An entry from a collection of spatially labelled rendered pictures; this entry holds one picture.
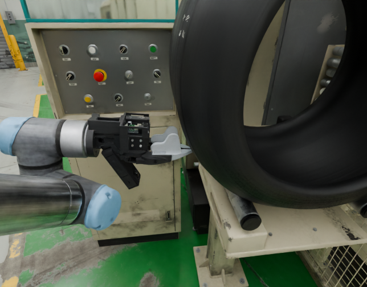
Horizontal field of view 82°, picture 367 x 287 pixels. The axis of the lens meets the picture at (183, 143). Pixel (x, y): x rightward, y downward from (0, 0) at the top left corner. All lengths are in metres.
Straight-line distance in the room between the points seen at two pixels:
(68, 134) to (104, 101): 0.61
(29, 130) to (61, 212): 0.18
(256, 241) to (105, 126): 0.41
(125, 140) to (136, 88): 0.60
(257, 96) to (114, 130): 0.50
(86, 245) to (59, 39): 1.23
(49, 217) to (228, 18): 0.34
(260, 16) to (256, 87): 0.46
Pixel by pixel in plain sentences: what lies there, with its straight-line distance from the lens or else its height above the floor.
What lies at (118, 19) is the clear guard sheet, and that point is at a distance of 0.95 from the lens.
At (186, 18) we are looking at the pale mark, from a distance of 0.34.
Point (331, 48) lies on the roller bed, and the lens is 1.00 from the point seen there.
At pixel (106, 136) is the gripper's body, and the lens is 0.44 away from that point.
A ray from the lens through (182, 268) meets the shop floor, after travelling 1.46.
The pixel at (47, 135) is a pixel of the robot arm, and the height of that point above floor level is 1.09.
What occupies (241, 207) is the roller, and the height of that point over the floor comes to 0.92.
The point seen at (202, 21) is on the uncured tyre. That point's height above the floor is 1.27.
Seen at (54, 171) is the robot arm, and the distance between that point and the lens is 0.49.
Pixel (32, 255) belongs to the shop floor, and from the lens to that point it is 1.77.
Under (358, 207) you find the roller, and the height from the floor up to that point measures 0.90.
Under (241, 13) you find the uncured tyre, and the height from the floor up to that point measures 1.27.
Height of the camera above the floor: 1.26
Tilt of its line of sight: 29 degrees down
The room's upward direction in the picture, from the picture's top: straight up
